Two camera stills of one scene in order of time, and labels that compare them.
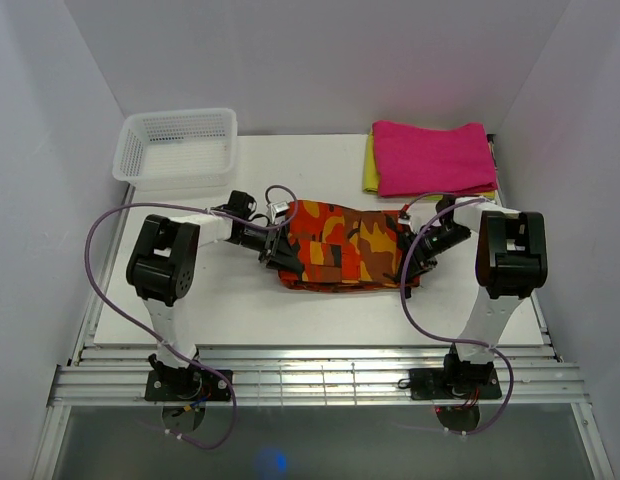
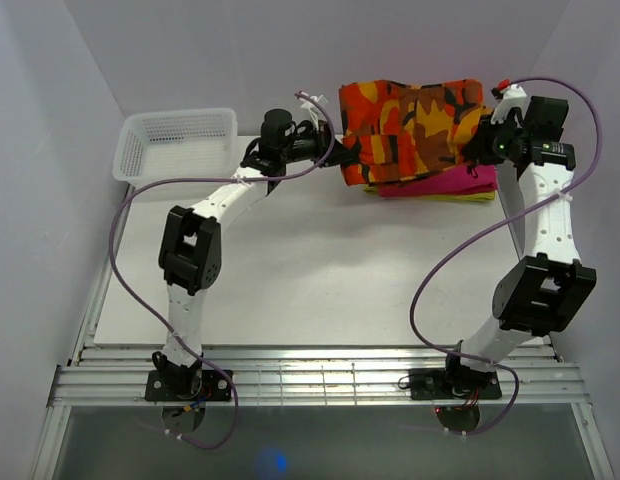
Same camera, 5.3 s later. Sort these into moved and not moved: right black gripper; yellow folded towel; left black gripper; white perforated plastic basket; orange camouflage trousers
Moved: right black gripper; orange camouflage trousers; left black gripper
Not moved: yellow folded towel; white perforated plastic basket
